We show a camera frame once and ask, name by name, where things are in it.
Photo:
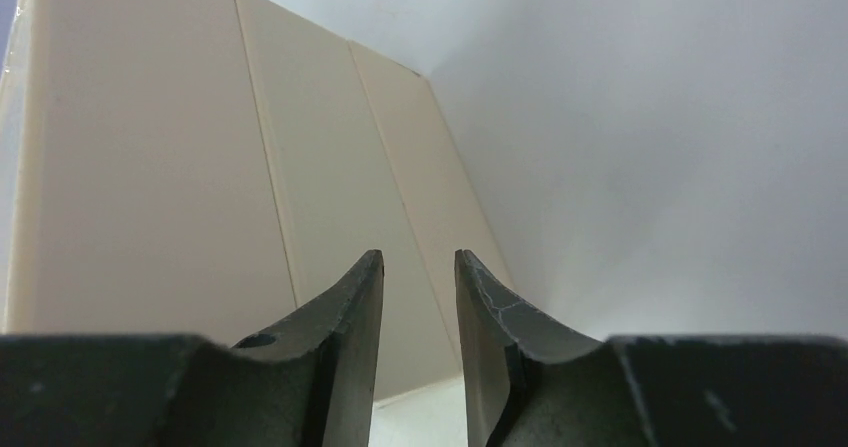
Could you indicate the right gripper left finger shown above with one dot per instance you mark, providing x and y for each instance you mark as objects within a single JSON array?
[{"x": 306, "y": 380}]

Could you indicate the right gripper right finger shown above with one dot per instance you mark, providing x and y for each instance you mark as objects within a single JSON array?
[{"x": 532, "y": 381}]

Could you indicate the pastel wooden drawer chest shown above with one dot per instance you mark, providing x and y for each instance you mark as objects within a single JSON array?
[{"x": 209, "y": 166}]

